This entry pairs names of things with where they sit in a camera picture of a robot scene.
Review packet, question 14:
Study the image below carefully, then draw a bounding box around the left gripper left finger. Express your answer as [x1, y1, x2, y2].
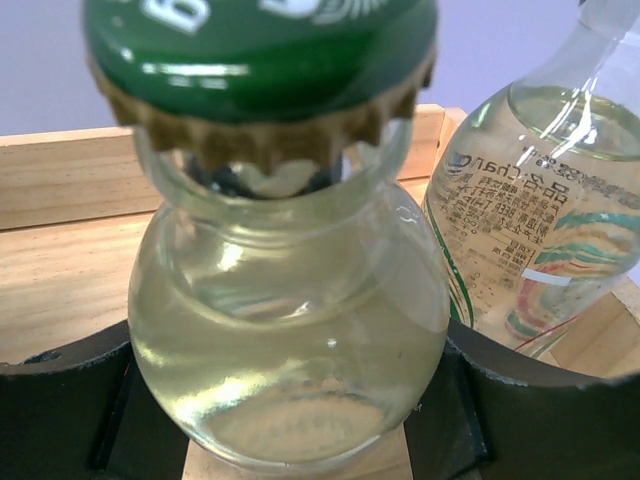
[1, 322, 188, 480]

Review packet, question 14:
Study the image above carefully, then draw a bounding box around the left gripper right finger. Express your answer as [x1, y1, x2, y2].
[404, 322, 639, 480]

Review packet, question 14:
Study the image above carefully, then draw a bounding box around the clear bottle green cap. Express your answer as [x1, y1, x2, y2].
[422, 1, 639, 358]

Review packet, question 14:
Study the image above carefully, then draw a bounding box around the wooden two-tier shelf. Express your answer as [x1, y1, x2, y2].
[0, 103, 640, 480]

